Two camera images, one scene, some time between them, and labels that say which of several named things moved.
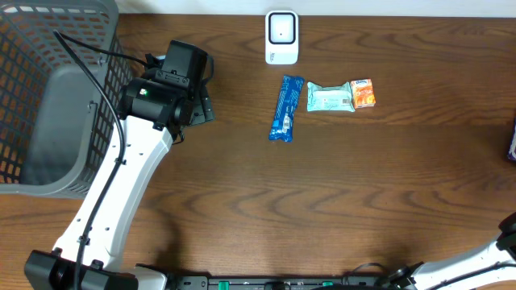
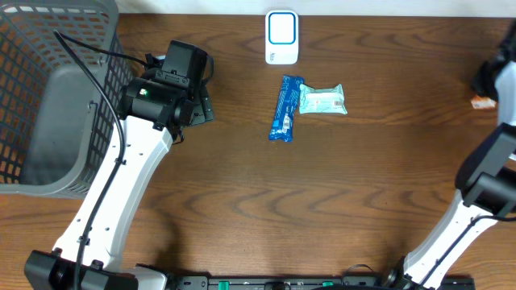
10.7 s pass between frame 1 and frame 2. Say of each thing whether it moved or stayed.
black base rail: stayed
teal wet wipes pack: moved
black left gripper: stayed
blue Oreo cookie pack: stayed
